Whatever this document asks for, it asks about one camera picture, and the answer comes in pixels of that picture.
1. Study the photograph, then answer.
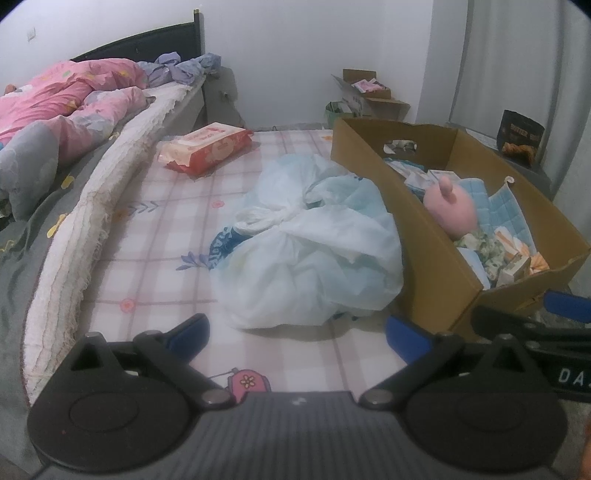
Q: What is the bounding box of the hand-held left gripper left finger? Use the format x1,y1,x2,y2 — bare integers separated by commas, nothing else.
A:
69,314,236,409

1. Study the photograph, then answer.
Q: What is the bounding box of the grey bedsheet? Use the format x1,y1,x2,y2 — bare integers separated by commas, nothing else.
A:
0,138,121,462

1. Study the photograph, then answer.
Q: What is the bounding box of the green patterned cloth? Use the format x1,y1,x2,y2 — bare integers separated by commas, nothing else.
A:
457,233,506,273

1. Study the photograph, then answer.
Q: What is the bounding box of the pink floral quilt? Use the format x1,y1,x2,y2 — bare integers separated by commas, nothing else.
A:
0,59,148,217

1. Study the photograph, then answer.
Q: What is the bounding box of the white teal cotton swab packet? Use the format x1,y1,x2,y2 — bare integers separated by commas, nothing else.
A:
387,158,432,190

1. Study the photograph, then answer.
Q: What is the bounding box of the red wet wipes pack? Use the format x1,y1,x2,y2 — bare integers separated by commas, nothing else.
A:
158,122,254,176

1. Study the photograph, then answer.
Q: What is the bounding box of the white box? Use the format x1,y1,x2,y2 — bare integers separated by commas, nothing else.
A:
496,256,532,289

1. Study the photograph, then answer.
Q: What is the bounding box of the large brown cardboard box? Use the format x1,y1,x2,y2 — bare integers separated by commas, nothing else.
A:
331,117,591,342

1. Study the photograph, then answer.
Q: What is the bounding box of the beige fringed blanket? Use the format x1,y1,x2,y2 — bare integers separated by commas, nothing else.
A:
21,85,192,407

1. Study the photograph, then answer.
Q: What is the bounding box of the green bin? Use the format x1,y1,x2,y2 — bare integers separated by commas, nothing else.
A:
324,100,356,130

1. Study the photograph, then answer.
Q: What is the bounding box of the blue cloth with white loop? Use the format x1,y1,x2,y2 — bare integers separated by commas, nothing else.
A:
455,178,529,259

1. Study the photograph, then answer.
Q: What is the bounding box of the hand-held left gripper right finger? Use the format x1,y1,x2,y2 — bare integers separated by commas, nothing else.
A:
358,316,539,409

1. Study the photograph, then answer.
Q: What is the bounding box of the black snack bag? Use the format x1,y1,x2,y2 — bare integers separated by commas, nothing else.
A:
496,109,546,168

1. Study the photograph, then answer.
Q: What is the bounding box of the grey bed base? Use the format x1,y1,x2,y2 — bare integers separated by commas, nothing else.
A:
171,67,247,134

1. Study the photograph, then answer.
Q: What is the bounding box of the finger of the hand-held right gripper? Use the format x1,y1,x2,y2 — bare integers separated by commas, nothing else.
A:
471,305,591,344
544,290,591,321

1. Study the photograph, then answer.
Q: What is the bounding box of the orange striped rolled cloth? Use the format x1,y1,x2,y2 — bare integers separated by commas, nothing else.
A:
499,228,551,278

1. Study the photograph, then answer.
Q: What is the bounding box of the pink plush toy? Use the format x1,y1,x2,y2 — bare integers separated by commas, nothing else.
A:
424,178,481,238

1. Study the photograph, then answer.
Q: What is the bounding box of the black bed headboard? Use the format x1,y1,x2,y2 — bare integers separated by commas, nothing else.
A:
69,11,206,63

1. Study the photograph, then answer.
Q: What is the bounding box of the white plastic bag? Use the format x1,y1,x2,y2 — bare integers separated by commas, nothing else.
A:
210,154,404,329

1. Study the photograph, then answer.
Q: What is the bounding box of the small open cardboard box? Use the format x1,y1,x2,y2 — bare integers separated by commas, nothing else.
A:
331,68,411,121

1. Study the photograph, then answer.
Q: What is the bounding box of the purple crumpled cloth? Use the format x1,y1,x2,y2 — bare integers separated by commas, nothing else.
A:
139,51,222,88

